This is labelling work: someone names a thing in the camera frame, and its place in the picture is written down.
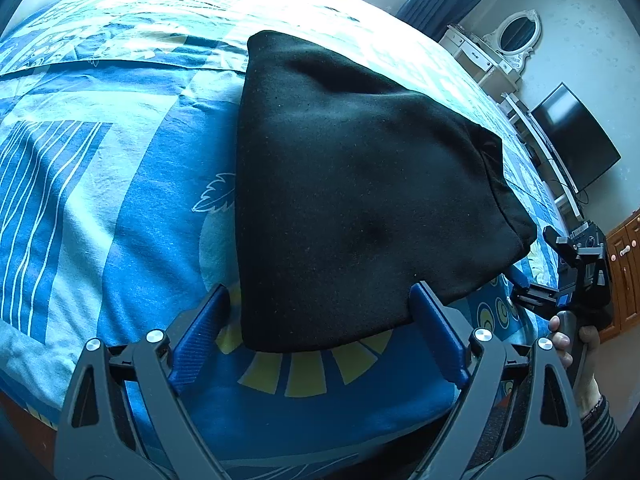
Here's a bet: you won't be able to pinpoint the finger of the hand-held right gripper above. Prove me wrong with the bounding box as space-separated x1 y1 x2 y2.
502 265 565 317
542 225 583 273

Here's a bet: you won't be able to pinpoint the white dressing table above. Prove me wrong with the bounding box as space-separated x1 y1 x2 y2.
439 24 526 87

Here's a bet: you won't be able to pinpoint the person's right forearm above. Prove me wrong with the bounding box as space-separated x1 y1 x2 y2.
579 394 625 480

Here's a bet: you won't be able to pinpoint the black pants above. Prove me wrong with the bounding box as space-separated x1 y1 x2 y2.
234 30 538 353

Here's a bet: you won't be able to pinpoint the brown wooden wardrobe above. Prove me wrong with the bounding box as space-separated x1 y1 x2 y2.
597 212 640 342

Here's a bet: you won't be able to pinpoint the blue printed bed sheet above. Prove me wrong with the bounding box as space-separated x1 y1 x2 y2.
0 0 576 466

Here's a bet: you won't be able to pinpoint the black flat television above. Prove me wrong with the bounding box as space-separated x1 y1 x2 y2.
530 82 622 194

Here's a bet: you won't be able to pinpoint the person's right hand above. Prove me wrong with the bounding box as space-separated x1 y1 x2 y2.
548 314 608 420

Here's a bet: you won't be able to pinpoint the white television cabinet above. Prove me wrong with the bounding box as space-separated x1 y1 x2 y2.
500 92 587 222

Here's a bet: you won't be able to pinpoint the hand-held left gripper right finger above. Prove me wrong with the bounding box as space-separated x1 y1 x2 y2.
409 281 588 480

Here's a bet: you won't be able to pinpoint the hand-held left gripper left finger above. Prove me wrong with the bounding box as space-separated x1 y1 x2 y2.
52 284 236 480

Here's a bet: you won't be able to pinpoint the white oval vanity mirror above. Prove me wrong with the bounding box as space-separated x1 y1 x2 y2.
482 9 542 73

